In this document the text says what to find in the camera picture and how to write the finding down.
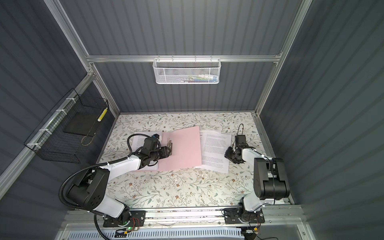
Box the black foam pad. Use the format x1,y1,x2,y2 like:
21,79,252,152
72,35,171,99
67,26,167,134
63,112,101,137

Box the metal folder clip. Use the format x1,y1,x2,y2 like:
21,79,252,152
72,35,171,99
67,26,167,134
167,138,173,149

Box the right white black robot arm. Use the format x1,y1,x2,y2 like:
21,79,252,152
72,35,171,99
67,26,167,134
222,135,290,225

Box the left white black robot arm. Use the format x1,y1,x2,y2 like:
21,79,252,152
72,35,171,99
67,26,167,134
58,134,173,229

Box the floral table mat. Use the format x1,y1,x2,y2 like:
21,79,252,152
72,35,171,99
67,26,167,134
101,112,265,209

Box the stack of printed papers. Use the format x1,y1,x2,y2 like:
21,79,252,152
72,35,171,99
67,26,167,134
199,131,232,174

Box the yellow marker pen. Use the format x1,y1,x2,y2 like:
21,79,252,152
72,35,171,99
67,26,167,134
97,107,109,122

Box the black wire wall basket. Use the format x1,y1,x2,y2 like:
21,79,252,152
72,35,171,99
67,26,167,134
24,91,109,164

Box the white mesh wall basket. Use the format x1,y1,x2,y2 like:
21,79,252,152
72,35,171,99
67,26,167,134
153,59,222,85

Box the pens in white basket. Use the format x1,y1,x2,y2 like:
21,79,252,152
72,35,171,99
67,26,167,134
179,74,219,84

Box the printed paper sheet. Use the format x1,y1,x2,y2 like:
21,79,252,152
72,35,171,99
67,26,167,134
128,132,164,171

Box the pink folder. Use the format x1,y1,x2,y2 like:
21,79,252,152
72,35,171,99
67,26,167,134
158,126,202,172

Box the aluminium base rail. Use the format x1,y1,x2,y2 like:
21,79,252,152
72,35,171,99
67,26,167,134
60,205,307,231

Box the white vented cable duct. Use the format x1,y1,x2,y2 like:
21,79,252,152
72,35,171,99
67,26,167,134
67,227,245,240

